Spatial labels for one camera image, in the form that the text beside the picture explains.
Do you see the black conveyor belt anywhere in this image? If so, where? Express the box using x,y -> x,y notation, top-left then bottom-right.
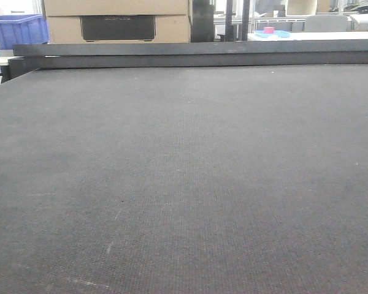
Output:
0,65 -> 368,293

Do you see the cardboard box with black print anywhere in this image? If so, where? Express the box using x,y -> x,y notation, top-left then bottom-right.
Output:
47,15 -> 191,44

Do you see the upper cardboard box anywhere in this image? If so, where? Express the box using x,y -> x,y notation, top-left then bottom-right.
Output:
44,0 -> 192,17

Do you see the black pillar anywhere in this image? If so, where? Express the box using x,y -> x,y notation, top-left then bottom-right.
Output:
191,1 -> 214,43

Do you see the white background table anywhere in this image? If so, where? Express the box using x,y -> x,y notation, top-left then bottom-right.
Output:
247,31 -> 368,41

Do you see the blue plastic crate background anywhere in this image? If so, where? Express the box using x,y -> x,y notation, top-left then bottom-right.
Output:
0,14 -> 50,50

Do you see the black conveyor side rail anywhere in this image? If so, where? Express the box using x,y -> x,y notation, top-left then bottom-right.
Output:
9,39 -> 368,78

